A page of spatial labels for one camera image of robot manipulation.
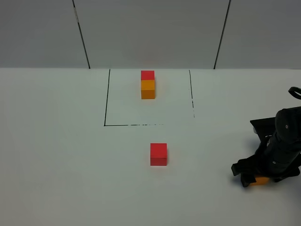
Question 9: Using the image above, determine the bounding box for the red template block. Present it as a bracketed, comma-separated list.
[141, 70, 155, 81]

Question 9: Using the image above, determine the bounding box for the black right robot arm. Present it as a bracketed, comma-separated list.
[231, 107, 301, 187]

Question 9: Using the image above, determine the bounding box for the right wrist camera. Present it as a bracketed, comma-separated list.
[250, 117, 276, 141]

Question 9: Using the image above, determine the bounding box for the black braided right cable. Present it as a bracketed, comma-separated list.
[288, 86, 301, 101]

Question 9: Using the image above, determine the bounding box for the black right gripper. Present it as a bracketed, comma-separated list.
[231, 137, 301, 187]

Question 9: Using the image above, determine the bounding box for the orange template block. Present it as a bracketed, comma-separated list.
[141, 80, 156, 99]

